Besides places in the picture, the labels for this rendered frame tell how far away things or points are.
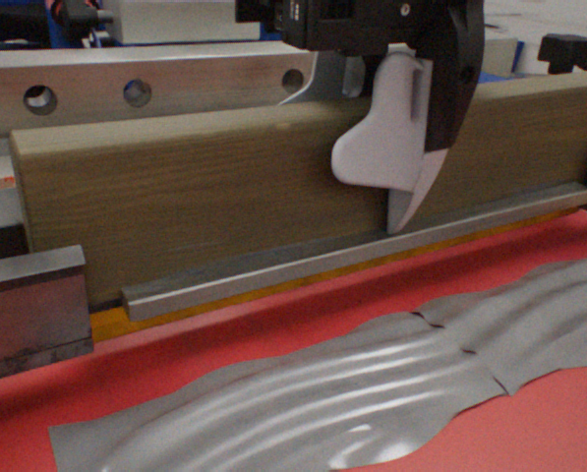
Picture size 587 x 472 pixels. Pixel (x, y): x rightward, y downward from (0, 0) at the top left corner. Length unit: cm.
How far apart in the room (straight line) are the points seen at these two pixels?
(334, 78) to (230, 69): 19
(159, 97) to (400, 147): 25
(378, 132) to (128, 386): 16
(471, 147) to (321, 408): 17
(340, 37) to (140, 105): 27
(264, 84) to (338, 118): 24
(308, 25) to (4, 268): 14
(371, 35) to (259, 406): 16
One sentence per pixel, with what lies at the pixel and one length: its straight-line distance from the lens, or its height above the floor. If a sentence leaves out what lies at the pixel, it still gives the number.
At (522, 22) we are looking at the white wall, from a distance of 287.
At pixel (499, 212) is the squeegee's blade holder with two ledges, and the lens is 36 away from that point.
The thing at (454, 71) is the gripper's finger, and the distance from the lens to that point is 26.
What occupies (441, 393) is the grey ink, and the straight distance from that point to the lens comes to 27.
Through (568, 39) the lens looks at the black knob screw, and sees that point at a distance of 56.
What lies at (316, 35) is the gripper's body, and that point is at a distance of 23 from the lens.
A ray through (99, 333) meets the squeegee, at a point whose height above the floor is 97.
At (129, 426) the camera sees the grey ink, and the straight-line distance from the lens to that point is 25.
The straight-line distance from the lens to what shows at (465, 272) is 37.
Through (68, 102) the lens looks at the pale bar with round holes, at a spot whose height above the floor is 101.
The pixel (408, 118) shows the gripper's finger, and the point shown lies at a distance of 28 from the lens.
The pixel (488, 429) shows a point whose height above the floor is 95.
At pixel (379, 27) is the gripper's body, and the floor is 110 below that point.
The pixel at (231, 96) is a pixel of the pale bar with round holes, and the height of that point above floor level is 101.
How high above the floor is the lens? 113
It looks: 28 degrees down
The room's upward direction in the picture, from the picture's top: 3 degrees clockwise
